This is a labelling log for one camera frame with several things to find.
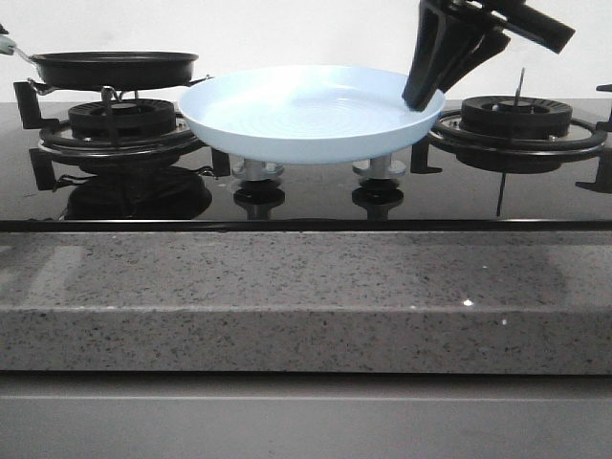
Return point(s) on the left black gas burner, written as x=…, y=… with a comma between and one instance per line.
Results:
x=143, y=117

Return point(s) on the silver stove knob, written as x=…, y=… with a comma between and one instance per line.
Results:
x=381, y=168
x=256, y=171

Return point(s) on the light blue plate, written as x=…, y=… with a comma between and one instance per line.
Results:
x=307, y=114

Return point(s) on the right black pan support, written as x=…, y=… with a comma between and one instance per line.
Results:
x=583, y=140

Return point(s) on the black frying pan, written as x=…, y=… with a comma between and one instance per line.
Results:
x=123, y=71

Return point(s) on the black glass cooktop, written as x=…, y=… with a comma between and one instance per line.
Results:
x=440, y=191

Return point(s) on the right black gas burner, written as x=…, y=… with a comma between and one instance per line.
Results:
x=532, y=118

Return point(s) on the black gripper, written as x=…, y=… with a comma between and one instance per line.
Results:
x=455, y=37

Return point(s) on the wire pan trivet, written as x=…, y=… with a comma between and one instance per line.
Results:
x=44, y=89

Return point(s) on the right silver stove knob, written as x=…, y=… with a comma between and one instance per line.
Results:
x=381, y=168

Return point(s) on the black gas burner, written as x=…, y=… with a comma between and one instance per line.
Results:
x=143, y=117
x=532, y=118

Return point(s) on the left silver stove knob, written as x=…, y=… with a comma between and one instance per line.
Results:
x=256, y=171

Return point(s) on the black pan support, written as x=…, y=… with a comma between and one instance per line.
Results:
x=56, y=138
x=583, y=140

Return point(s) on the left black pan support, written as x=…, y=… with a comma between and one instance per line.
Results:
x=56, y=138

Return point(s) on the grey cabinet drawer front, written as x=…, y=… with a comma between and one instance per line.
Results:
x=68, y=415

